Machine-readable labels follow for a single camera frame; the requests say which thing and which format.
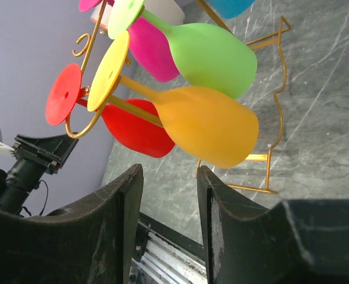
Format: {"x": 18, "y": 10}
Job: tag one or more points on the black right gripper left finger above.
{"x": 90, "y": 240}

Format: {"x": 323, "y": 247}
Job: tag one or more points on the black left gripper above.
{"x": 50, "y": 152}

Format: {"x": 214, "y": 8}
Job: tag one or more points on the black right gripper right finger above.
{"x": 296, "y": 241}

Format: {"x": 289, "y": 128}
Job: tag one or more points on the orange wine glass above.
{"x": 201, "y": 121}

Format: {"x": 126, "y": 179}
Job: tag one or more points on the green wine glass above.
{"x": 205, "y": 54}

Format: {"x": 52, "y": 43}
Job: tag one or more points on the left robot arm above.
{"x": 17, "y": 184}

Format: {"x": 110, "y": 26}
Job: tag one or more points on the red wine glass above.
{"x": 130, "y": 130}

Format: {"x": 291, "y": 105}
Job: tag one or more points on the pink wine glass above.
{"x": 151, "y": 50}

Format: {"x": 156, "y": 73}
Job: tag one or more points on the blue wine glass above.
{"x": 229, "y": 9}

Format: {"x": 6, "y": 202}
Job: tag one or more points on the round white drawer cabinet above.
{"x": 168, "y": 10}

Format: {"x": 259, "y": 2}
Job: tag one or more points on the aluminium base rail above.
{"x": 163, "y": 255}

